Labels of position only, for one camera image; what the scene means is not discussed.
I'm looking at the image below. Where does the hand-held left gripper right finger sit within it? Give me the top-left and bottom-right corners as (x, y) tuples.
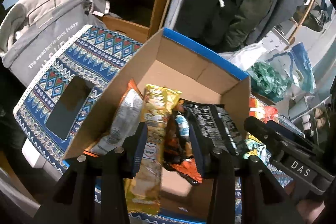
(187, 124), (298, 224)

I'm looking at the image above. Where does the shoe rack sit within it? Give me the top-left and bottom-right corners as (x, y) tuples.
(288, 103), (332, 141)

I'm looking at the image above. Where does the yellow snack packet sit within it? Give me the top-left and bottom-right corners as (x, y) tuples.
(124, 83), (182, 215)

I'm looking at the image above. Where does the blue cardboard box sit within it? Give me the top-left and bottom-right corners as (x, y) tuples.
(63, 27), (251, 223)

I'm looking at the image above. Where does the red-orange snack packet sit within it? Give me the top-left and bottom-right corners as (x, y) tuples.
(249, 96), (279, 124)

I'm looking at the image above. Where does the white plastic bag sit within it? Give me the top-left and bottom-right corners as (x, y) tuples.
(217, 41), (269, 73)

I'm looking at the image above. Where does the black and orange snack packet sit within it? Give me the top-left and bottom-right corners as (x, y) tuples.
(161, 106), (204, 186)

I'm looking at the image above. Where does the cream crumpled garment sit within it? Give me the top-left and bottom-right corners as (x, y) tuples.
(0, 0), (53, 54)

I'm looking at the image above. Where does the dark hanging bag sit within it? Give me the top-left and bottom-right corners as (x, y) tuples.
(307, 0), (332, 33)

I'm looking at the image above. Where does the group of shoes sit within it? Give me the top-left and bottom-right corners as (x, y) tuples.
(301, 108), (329, 133)

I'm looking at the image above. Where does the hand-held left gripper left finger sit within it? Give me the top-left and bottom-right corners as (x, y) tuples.
(31, 123), (148, 224)

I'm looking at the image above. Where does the grey laundry bag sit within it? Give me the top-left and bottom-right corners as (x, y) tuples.
(0, 0), (106, 88)

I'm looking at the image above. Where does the black snack packet white lettering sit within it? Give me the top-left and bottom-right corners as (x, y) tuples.
(180, 98), (249, 158)

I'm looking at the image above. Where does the person's right hand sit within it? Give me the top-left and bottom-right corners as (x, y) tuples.
(295, 197), (329, 224)

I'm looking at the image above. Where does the teal crumpled bundle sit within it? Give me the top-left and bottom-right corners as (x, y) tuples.
(248, 61), (292, 103)

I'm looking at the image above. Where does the wooden shelf rack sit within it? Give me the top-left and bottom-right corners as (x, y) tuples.
(286, 0), (319, 44)

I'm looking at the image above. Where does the black phone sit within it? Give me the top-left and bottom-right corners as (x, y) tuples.
(46, 75), (95, 141)

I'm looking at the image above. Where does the teal snack packet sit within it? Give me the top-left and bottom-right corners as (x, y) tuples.
(243, 134), (269, 159)

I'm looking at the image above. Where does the orange-edged silver-backed snack packet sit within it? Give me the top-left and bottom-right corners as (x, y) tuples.
(90, 79), (144, 157)

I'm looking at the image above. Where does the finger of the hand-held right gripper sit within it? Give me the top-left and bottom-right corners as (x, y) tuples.
(244, 116), (286, 145)

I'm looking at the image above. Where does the blue plastic bag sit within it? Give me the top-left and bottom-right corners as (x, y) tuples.
(267, 32), (317, 95)

